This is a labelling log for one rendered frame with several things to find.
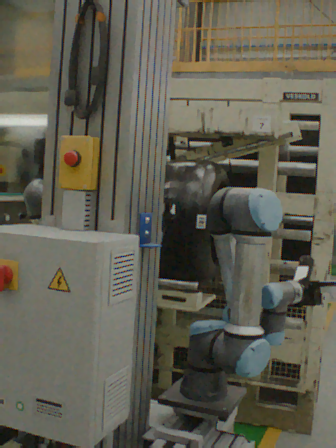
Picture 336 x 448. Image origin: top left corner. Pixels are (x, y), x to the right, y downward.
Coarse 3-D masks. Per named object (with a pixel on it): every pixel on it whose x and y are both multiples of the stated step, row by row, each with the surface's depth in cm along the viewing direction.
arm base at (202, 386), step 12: (192, 372) 165; (204, 372) 163; (216, 372) 164; (180, 384) 169; (192, 384) 164; (204, 384) 163; (216, 384) 164; (192, 396) 163; (204, 396) 162; (216, 396) 163
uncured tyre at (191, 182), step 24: (168, 168) 255; (192, 168) 252; (216, 168) 258; (168, 192) 246; (192, 192) 242; (216, 192) 290; (192, 216) 240; (168, 240) 244; (192, 240) 241; (168, 264) 251; (192, 264) 246; (216, 264) 270
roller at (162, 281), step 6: (162, 282) 259; (168, 282) 258; (174, 282) 257; (180, 282) 257; (186, 282) 256; (192, 282) 255; (198, 282) 255; (186, 288) 256; (192, 288) 255; (198, 288) 254
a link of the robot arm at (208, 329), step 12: (192, 324) 167; (204, 324) 164; (216, 324) 164; (192, 336) 165; (204, 336) 163; (216, 336) 161; (192, 348) 165; (204, 348) 162; (192, 360) 165; (204, 360) 163
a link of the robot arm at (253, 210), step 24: (240, 192) 155; (264, 192) 150; (240, 216) 152; (264, 216) 149; (240, 240) 154; (264, 240) 153; (240, 264) 154; (240, 288) 154; (240, 312) 154; (240, 336) 152; (216, 360) 159; (240, 360) 151; (264, 360) 155
